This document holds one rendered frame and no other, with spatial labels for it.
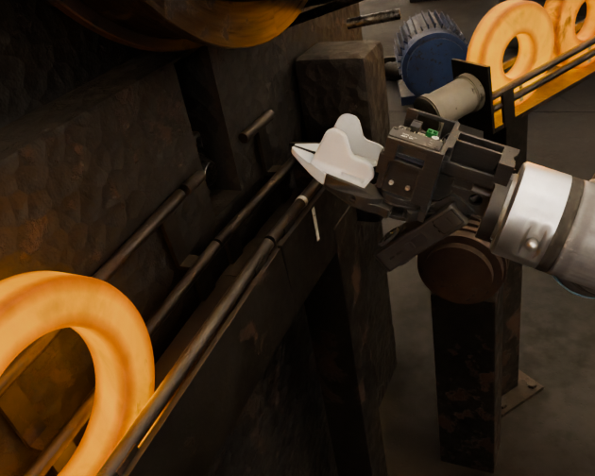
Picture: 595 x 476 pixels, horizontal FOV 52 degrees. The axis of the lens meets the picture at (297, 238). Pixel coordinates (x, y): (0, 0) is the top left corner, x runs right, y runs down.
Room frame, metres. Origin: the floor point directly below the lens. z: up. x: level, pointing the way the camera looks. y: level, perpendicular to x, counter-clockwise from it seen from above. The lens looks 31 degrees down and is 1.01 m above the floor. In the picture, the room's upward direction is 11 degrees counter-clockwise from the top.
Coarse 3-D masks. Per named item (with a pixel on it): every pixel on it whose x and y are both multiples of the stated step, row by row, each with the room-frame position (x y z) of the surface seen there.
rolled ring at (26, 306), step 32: (0, 288) 0.31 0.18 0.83; (32, 288) 0.31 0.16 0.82; (64, 288) 0.32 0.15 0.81; (96, 288) 0.34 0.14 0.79; (0, 320) 0.28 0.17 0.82; (32, 320) 0.30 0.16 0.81; (64, 320) 0.31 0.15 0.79; (96, 320) 0.33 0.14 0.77; (128, 320) 0.35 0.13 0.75; (0, 352) 0.27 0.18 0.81; (96, 352) 0.35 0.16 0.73; (128, 352) 0.34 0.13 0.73; (96, 384) 0.35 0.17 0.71; (128, 384) 0.34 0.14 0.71; (96, 416) 0.33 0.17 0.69; (128, 416) 0.33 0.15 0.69; (96, 448) 0.31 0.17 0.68
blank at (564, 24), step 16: (560, 0) 0.93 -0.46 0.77; (576, 0) 0.94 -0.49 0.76; (592, 0) 0.98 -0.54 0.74; (560, 16) 0.93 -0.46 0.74; (592, 16) 0.99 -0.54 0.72; (560, 32) 0.93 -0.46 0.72; (592, 32) 0.97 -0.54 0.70; (560, 48) 0.93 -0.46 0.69; (592, 48) 0.96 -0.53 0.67; (560, 64) 0.95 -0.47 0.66
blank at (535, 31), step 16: (512, 0) 0.91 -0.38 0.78; (496, 16) 0.88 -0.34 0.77; (512, 16) 0.88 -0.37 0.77; (528, 16) 0.90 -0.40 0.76; (544, 16) 0.91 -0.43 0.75; (480, 32) 0.88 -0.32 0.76; (496, 32) 0.87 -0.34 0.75; (512, 32) 0.88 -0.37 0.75; (528, 32) 0.90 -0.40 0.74; (544, 32) 0.91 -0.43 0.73; (480, 48) 0.87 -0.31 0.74; (496, 48) 0.87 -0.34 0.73; (528, 48) 0.91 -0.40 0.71; (544, 48) 0.91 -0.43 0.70; (496, 64) 0.87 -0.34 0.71; (528, 64) 0.91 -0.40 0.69; (496, 80) 0.87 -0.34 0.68; (512, 80) 0.89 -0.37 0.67; (528, 96) 0.90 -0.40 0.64
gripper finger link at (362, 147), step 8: (344, 120) 0.57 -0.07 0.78; (352, 120) 0.57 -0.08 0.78; (344, 128) 0.57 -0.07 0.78; (352, 128) 0.57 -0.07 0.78; (360, 128) 0.56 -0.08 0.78; (352, 136) 0.57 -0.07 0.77; (360, 136) 0.56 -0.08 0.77; (296, 144) 0.58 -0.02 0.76; (304, 144) 0.59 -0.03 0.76; (312, 144) 0.59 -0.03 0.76; (352, 144) 0.57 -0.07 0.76; (360, 144) 0.56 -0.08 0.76; (368, 144) 0.56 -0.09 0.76; (376, 144) 0.56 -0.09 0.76; (312, 152) 0.57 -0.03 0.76; (352, 152) 0.57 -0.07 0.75; (360, 152) 0.56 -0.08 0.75; (368, 152) 0.56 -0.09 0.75; (376, 152) 0.56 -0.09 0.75; (368, 160) 0.56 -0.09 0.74; (376, 160) 0.56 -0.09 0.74; (376, 176) 0.56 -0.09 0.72
